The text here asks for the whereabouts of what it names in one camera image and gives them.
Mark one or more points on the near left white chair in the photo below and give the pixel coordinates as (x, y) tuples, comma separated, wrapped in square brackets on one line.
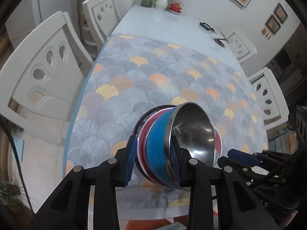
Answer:
[(43, 78)]

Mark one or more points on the white chair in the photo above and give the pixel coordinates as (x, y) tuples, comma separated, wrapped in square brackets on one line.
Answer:
[(43, 78), (269, 97), (106, 18), (241, 46)]

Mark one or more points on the small framed picture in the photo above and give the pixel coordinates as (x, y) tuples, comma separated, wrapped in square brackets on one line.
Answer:
[(280, 13), (273, 25)]

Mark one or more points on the upper small framed picture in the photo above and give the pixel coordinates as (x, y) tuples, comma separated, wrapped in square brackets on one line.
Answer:
[(280, 13)]

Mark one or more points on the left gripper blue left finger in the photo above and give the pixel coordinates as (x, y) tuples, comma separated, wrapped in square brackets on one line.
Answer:
[(129, 159)]

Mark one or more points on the red lidded teacup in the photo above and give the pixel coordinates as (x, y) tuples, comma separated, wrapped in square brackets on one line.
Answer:
[(175, 8)]

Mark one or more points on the lower small framed picture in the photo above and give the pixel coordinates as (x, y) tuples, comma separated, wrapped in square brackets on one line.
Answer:
[(273, 25)]

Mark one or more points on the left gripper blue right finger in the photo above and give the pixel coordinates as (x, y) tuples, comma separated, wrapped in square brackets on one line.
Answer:
[(175, 159)]

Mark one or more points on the far right white chair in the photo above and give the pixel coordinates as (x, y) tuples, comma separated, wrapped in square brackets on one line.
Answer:
[(241, 46)]

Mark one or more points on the near right white chair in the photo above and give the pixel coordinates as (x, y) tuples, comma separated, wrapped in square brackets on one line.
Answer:
[(269, 97)]

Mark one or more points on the fan pattern table mat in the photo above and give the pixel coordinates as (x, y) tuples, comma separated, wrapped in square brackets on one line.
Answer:
[(133, 75)]

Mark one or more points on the far left white chair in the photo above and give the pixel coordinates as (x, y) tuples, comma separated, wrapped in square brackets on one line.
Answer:
[(106, 18)]

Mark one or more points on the potted green plant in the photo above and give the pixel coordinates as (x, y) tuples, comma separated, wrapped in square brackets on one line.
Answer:
[(12, 192)]

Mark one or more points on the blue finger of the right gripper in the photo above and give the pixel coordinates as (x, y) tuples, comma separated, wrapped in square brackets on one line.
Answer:
[(243, 158)]

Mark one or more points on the blue steel bowl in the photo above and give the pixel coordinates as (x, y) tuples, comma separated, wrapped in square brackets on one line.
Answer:
[(194, 132)]

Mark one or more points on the red steel bowl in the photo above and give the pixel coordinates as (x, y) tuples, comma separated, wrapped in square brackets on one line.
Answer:
[(184, 155)]

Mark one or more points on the black phone holder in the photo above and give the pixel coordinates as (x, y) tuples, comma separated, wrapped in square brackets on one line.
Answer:
[(206, 26)]

